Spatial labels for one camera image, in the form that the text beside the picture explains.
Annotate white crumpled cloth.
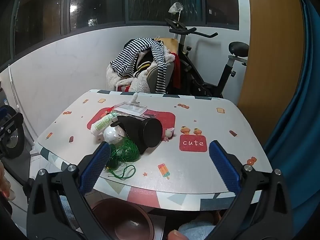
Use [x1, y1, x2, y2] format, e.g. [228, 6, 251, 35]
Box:
[169, 2, 184, 14]

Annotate black round lid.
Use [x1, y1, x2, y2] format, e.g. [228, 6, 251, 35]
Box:
[142, 118, 163, 148]

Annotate dark framed window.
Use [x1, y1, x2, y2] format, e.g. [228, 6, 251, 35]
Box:
[0, 0, 240, 63]

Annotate beige chair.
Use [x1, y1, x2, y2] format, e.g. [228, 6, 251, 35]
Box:
[117, 38, 180, 94]

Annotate white crumpled plastic bag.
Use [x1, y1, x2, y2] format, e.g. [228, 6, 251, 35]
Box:
[103, 126, 127, 144]

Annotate dark jacket with yellow stripes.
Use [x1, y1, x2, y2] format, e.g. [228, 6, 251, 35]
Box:
[135, 52, 157, 77]

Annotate green wire coil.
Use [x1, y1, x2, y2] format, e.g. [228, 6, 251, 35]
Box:
[104, 137, 140, 180]

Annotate person's leg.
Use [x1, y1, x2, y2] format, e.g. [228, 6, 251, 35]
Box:
[179, 214, 218, 240]
[59, 195, 75, 220]

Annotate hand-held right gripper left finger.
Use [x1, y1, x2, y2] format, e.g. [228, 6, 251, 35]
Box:
[26, 142, 112, 240]

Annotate person's right leg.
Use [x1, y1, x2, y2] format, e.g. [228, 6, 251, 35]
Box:
[179, 214, 218, 240]

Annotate person's left hand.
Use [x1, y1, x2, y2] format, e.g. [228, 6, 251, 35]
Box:
[0, 161, 15, 201]

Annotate person's right hand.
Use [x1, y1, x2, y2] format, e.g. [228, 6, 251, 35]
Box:
[168, 231, 187, 240]

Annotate folding table with patterned mat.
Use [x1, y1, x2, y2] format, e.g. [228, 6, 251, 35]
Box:
[35, 89, 273, 210]

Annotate black exercise bike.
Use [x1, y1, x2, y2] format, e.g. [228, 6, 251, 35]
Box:
[165, 18, 250, 98]

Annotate white green-labelled tube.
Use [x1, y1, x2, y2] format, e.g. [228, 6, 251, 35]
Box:
[90, 112, 118, 136]

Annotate person's left leg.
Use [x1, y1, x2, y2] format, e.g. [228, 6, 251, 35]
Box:
[59, 195, 75, 220]

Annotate orange wooden panel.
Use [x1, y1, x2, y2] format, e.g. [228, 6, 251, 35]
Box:
[237, 0, 308, 124]

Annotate red cloth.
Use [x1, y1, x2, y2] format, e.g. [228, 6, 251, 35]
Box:
[173, 54, 182, 89]

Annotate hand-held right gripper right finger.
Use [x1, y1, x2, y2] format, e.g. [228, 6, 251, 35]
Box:
[209, 140, 295, 240]

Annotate small white plush toy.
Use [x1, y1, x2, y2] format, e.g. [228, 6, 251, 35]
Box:
[162, 127, 177, 142]

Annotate black glove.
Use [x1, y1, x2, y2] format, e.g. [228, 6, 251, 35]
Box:
[111, 116, 150, 155]

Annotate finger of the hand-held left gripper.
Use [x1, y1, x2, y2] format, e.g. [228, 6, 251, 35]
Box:
[0, 106, 9, 124]
[0, 112, 25, 159]

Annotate clear plastic box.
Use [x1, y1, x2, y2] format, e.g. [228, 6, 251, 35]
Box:
[111, 101, 157, 122]

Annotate black white striped shirt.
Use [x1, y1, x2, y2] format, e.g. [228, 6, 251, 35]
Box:
[111, 37, 168, 95]

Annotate black wheel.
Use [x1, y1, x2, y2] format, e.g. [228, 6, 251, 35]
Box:
[0, 105, 25, 159]

